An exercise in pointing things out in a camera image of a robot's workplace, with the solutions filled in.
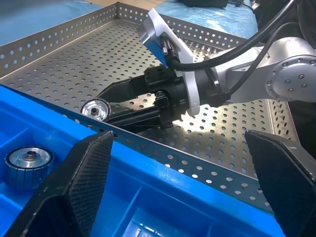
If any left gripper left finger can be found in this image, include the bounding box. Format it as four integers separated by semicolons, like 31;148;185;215
3;130;115;237

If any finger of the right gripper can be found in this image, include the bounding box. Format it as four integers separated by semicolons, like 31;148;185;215
105;105;163;130
95;74;160;106

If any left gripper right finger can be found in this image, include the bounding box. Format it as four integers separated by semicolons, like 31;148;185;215
244;129;316;237

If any blue compartment tray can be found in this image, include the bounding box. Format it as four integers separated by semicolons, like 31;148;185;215
0;83;287;237

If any large perforated metal tray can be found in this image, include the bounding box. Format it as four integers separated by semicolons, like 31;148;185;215
0;1;299;215

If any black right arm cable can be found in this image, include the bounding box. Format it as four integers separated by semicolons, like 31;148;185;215
161;0;301;104

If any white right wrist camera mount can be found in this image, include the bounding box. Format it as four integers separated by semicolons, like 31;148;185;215
137;7;201;117

